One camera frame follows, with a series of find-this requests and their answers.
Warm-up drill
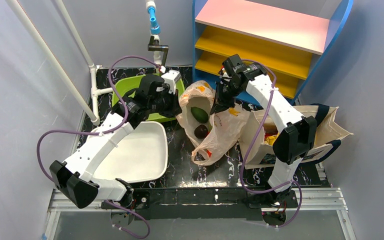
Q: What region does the banana print plastic bag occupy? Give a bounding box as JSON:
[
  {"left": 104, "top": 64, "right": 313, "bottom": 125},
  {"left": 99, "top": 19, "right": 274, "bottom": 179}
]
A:
[{"left": 176, "top": 80, "right": 250, "bottom": 166}]

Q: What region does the dark toy avocado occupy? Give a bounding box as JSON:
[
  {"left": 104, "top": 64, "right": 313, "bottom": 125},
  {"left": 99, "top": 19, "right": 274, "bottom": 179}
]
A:
[{"left": 194, "top": 124, "right": 210, "bottom": 140}]

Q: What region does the white plastic basin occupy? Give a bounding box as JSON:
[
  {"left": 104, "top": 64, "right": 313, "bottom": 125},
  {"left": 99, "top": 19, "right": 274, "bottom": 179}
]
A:
[{"left": 93, "top": 121, "right": 168, "bottom": 184}]

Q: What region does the green toy avocado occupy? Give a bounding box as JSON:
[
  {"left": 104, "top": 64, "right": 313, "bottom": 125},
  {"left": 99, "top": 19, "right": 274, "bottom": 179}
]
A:
[{"left": 190, "top": 107, "right": 209, "bottom": 124}]

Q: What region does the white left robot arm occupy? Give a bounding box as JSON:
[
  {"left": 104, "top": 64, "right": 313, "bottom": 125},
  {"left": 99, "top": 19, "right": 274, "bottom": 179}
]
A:
[{"left": 49, "top": 70, "right": 181, "bottom": 209}]

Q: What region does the beige canvas tote bag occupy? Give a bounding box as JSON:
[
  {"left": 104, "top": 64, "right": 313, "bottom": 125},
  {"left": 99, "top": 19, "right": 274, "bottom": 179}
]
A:
[{"left": 239, "top": 104, "right": 352, "bottom": 170}]

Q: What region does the colourful wooden shelf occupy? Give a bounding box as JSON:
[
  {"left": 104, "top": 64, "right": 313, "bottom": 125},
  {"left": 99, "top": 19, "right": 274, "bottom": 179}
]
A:
[{"left": 192, "top": 0, "right": 353, "bottom": 103}]

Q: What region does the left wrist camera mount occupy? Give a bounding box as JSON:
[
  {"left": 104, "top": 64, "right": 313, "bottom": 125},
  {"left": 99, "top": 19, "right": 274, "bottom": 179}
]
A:
[{"left": 159, "top": 66, "right": 181, "bottom": 95}]

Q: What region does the white pipe faucet stand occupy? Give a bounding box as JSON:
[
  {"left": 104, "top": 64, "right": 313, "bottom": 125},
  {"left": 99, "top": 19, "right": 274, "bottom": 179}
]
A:
[{"left": 145, "top": 0, "right": 169, "bottom": 66}]

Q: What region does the green plastic basin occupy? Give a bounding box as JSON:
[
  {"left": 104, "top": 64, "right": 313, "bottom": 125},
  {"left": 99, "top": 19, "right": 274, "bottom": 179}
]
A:
[{"left": 115, "top": 70, "right": 185, "bottom": 123}]

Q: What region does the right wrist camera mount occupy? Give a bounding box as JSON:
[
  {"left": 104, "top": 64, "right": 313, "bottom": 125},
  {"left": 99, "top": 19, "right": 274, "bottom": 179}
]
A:
[{"left": 217, "top": 67, "right": 230, "bottom": 81}]

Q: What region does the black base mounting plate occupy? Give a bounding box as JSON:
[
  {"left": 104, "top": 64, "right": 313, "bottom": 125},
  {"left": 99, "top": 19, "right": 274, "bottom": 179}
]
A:
[{"left": 115, "top": 187, "right": 299, "bottom": 221}]

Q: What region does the yellow snack packet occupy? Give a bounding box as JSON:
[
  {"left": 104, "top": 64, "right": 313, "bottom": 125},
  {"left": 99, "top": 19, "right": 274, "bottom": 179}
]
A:
[{"left": 263, "top": 132, "right": 280, "bottom": 146}]

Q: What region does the white diagonal pole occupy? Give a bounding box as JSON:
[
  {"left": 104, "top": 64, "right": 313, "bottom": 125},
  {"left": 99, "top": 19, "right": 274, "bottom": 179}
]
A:
[{"left": 6, "top": 0, "right": 100, "bottom": 126}]

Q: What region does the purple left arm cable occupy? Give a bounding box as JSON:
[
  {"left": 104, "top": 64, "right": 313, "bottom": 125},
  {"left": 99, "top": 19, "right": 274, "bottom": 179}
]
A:
[{"left": 36, "top": 55, "right": 166, "bottom": 240}]

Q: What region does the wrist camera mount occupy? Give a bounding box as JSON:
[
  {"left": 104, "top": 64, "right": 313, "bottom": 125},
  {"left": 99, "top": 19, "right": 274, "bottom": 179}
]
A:
[
  {"left": 217, "top": 67, "right": 230, "bottom": 81},
  {"left": 159, "top": 66, "right": 181, "bottom": 95}
]

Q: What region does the aluminium frame rail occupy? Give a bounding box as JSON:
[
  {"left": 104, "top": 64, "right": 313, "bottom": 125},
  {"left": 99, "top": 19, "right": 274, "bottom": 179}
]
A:
[{"left": 42, "top": 188, "right": 104, "bottom": 240}]

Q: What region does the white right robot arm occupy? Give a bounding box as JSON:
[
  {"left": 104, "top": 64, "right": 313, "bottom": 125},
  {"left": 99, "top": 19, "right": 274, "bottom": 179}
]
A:
[{"left": 210, "top": 54, "right": 317, "bottom": 194}]

